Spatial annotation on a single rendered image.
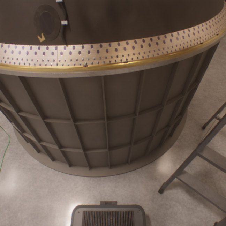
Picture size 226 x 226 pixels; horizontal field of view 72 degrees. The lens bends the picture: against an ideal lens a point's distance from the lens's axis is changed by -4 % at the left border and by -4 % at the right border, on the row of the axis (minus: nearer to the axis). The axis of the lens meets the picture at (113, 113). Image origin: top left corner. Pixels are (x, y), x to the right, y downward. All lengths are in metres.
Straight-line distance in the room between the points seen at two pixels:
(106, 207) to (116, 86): 0.88
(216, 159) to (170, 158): 0.68
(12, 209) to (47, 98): 1.17
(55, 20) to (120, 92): 0.43
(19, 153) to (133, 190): 1.24
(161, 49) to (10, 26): 0.65
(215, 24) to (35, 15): 0.91
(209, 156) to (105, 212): 0.80
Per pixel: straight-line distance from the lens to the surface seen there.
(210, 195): 1.45
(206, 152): 1.20
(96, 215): 1.31
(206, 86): 2.73
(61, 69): 0.71
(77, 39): 0.72
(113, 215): 1.31
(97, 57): 0.70
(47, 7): 0.77
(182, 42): 0.87
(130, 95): 0.88
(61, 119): 1.03
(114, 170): 1.63
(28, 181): 1.82
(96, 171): 1.64
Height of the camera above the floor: 1.56
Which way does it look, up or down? 50 degrees down
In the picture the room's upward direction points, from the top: 1 degrees counter-clockwise
